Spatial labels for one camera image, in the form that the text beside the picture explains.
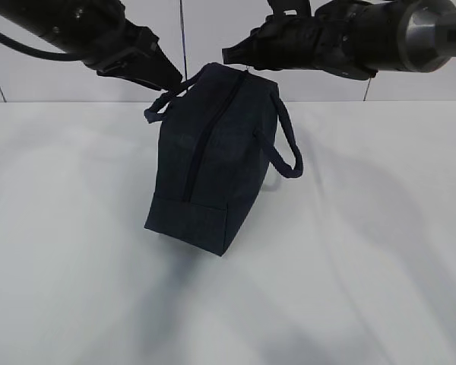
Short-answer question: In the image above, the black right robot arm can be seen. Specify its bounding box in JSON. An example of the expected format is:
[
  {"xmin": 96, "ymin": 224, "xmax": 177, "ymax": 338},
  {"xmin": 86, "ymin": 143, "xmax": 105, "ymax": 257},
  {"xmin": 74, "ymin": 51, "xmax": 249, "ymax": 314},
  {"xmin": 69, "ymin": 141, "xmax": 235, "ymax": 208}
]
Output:
[{"xmin": 222, "ymin": 1, "xmax": 456, "ymax": 81}]

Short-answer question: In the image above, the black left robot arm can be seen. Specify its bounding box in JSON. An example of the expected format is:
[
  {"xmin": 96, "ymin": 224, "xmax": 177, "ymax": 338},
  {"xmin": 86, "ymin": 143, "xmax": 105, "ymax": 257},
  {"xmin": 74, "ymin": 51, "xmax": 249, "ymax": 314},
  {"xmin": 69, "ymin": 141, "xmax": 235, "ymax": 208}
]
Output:
[{"xmin": 0, "ymin": 0, "xmax": 182, "ymax": 90}]

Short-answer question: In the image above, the navy blue lunch bag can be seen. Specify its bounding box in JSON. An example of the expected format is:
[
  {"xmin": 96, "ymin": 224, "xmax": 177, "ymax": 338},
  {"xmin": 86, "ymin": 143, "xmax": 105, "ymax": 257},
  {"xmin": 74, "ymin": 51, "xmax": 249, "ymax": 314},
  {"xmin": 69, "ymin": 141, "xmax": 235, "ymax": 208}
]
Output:
[{"xmin": 144, "ymin": 63, "xmax": 303, "ymax": 256}]

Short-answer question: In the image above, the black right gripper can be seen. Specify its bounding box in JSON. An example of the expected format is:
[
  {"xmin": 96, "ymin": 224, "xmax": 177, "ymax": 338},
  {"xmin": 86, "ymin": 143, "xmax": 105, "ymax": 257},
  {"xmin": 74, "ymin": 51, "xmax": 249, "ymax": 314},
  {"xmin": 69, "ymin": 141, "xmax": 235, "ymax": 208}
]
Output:
[{"xmin": 222, "ymin": 1, "xmax": 376, "ymax": 80}]

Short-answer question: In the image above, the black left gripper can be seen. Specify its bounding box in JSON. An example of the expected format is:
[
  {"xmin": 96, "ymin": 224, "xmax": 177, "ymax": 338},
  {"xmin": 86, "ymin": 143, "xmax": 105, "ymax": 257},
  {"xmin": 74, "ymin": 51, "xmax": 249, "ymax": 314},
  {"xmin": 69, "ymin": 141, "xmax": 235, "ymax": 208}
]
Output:
[{"xmin": 83, "ymin": 21, "xmax": 182, "ymax": 90}]

